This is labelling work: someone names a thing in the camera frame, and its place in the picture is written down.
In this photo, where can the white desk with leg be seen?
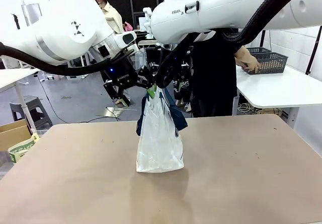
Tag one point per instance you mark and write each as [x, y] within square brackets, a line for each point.
[15, 76]

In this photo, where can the person in pink top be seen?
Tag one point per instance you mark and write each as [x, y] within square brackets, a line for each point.
[128, 27]

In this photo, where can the large grey plastic basket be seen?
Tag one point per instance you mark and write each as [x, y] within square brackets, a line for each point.
[271, 63]

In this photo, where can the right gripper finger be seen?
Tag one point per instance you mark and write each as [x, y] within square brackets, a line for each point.
[185, 68]
[154, 66]

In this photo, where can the person in black t-shirt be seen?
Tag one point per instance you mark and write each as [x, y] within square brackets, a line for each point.
[213, 83]

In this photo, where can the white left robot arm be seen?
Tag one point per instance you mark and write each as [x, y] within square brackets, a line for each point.
[63, 20]

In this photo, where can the person right forearm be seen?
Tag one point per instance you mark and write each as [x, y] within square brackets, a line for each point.
[242, 54]

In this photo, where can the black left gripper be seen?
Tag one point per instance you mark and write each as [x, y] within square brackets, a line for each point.
[120, 76]

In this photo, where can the black tripod pole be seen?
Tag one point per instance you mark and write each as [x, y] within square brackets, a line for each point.
[314, 50]

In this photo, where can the mannequin in cream jacket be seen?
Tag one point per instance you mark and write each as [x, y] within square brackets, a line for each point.
[112, 17]

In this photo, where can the green printed carton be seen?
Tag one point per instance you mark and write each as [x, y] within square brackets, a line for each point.
[22, 148]

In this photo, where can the white side table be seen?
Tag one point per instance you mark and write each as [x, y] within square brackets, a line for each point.
[276, 90]

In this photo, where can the grey plastic stool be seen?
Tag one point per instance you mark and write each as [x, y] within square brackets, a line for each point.
[32, 108]

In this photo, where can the grey background desk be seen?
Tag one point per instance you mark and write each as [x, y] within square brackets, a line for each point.
[148, 42]

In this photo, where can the person right hand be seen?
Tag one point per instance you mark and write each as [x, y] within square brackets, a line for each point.
[250, 64]

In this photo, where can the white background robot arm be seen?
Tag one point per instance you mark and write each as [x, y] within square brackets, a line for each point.
[147, 20]

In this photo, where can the brown cardboard box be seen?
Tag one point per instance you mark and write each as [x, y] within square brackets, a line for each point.
[12, 136]

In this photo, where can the clear plastic container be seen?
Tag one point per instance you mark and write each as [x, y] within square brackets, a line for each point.
[141, 58]

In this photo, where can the small grey plastic basket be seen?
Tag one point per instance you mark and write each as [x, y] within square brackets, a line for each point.
[259, 49]

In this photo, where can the wooden pallet pieces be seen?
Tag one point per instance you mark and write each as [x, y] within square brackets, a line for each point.
[270, 111]

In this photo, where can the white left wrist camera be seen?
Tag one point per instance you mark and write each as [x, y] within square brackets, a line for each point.
[103, 51]

